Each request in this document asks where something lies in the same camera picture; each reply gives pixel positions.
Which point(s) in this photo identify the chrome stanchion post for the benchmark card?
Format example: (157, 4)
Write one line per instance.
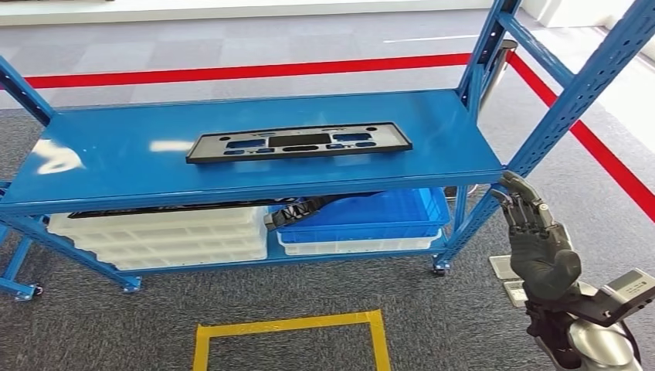
(499, 66)

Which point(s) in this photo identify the blue plastic crate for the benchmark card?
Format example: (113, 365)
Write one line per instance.
(389, 215)

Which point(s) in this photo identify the black plastic panel with cutouts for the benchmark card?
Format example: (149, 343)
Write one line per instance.
(394, 141)

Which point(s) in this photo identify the black curved plastic part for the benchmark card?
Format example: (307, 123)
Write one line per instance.
(291, 212)

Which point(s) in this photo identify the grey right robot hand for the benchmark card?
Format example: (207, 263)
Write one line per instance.
(542, 256)

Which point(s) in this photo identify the blue metal shelf rack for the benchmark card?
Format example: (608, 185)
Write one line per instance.
(128, 153)
(20, 292)

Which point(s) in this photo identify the grey floor outlet cover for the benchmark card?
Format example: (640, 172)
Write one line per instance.
(500, 267)
(514, 294)

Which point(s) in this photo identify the long flat black part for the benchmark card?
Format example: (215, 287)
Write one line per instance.
(153, 210)

